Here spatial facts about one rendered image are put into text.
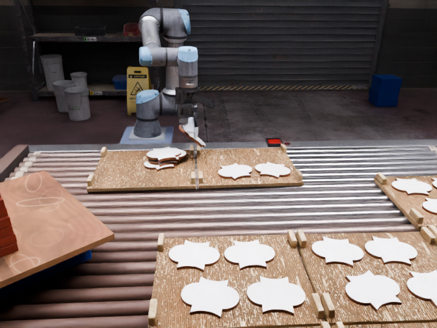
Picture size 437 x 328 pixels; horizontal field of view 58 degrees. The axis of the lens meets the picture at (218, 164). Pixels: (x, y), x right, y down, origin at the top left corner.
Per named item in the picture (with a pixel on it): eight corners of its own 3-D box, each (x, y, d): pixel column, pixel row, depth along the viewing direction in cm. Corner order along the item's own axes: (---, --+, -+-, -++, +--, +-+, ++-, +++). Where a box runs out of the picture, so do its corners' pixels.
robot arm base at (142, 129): (137, 127, 224) (137, 110, 220) (164, 129, 223) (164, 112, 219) (130, 136, 210) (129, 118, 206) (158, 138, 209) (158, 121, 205)
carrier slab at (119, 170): (104, 154, 181) (103, 151, 180) (194, 152, 184) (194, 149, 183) (86, 192, 149) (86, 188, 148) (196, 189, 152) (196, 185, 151)
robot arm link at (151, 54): (135, 2, 189) (139, 47, 153) (158, 4, 192) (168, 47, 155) (136, 27, 197) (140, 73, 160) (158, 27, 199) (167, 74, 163)
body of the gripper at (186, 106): (175, 113, 166) (173, 85, 161) (194, 112, 168) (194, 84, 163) (178, 119, 160) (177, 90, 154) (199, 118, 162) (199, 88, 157)
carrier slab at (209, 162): (196, 152, 184) (196, 149, 183) (283, 150, 187) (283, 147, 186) (198, 189, 152) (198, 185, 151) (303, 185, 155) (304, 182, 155)
